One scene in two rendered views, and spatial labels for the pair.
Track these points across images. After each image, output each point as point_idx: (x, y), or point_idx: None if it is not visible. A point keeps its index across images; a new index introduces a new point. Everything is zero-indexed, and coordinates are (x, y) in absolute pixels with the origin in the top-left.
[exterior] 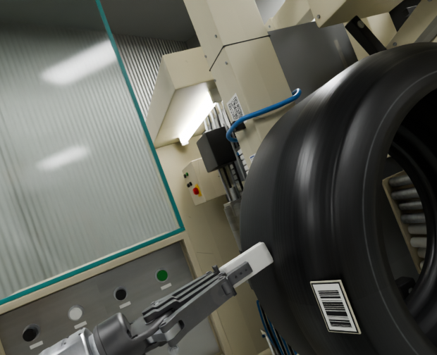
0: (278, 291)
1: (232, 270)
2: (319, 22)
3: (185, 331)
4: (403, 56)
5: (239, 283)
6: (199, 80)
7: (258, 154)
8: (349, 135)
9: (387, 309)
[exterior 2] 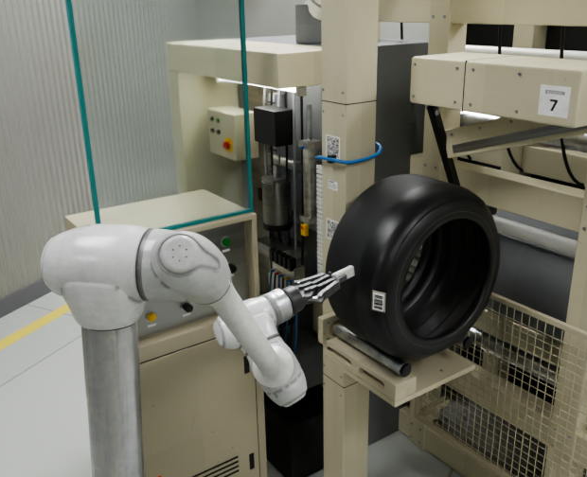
0: (350, 288)
1: (339, 276)
2: (412, 99)
3: (324, 299)
4: (443, 201)
5: None
6: (299, 84)
7: (356, 211)
8: (408, 238)
9: (396, 306)
